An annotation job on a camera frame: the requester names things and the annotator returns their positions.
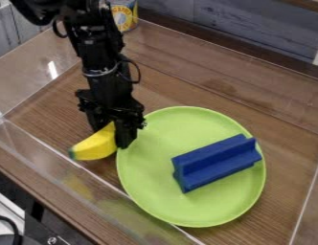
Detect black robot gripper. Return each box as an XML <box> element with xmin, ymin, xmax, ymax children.
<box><xmin>75</xmin><ymin>72</ymin><xmax>145</xmax><ymax>149</ymax></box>

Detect yellow toy banana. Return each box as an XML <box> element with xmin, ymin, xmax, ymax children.
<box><xmin>68</xmin><ymin>122</ymin><xmax>117</xmax><ymax>161</ymax></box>

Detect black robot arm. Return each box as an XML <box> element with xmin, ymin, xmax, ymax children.
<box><xmin>9</xmin><ymin>0</ymin><xmax>145</xmax><ymax>148</ymax></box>

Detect green round plate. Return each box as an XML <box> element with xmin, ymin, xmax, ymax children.
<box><xmin>117</xmin><ymin>106</ymin><xmax>267</xmax><ymax>228</ymax></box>

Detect blue T-shaped block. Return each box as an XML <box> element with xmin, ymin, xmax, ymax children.
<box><xmin>171</xmin><ymin>134</ymin><xmax>263</xmax><ymax>193</ymax></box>

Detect yellow and blue can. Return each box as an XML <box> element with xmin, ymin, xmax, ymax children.
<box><xmin>109</xmin><ymin>0</ymin><xmax>138</xmax><ymax>33</ymax></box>

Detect clear acrylic enclosure wall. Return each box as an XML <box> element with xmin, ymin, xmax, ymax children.
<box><xmin>0</xmin><ymin>18</ymin><xmax>318</xmax><ymax>245</ymax></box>

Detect black cable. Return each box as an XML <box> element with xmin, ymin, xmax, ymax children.
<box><xmin>0</xmin><ymin>214</ymin><xmax>22</xmax><ymax>245</ymax></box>

